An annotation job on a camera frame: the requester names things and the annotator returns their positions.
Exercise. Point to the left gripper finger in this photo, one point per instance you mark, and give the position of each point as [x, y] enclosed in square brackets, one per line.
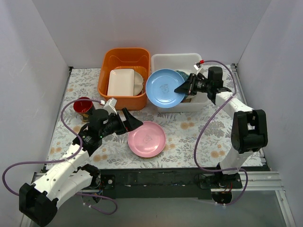
[121, 129]
[130, 122]

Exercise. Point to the yellow woven plate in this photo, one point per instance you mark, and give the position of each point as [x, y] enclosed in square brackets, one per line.
[149, 157]

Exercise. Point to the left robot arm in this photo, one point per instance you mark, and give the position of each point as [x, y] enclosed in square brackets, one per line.
[41, 200]

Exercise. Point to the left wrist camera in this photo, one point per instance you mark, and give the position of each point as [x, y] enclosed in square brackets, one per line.
[110, 106]

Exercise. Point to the teal scalloped plate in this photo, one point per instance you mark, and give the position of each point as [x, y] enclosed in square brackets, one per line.
[184, 75]

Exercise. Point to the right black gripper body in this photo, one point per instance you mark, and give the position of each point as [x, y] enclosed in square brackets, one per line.
[191, 84]

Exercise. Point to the white round plate in bin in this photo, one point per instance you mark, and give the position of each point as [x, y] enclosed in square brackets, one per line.
[138, 83]

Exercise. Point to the pink round plate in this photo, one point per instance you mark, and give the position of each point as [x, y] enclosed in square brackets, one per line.
[148, 140]

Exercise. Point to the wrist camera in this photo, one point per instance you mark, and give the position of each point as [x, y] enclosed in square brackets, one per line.
[110, 106]
[199, 67]

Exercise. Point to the cream rectangular plate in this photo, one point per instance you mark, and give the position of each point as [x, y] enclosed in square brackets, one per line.
[121, 82]

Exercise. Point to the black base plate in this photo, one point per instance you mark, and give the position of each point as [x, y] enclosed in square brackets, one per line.
[161, 183]

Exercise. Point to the white translucent plastic bin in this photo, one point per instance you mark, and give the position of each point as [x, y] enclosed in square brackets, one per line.
[183, 62]

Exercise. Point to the red and black mug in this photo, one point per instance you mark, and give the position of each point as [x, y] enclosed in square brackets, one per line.
[84, 107]

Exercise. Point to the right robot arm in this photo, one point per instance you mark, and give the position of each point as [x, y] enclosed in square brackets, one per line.
[249, 127]

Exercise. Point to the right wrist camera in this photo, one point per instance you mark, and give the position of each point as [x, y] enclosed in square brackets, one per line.
[199, 67]

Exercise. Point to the orange plastic bin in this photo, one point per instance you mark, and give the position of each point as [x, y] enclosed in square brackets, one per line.
[137, 59]

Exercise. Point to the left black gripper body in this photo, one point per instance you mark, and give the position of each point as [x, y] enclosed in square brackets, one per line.
[125, 124]

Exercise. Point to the blue round plate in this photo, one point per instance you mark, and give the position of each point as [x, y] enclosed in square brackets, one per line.
[160, 88]

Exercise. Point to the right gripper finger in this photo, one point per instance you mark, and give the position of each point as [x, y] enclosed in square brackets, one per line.
[190, 95]
[187, 87]

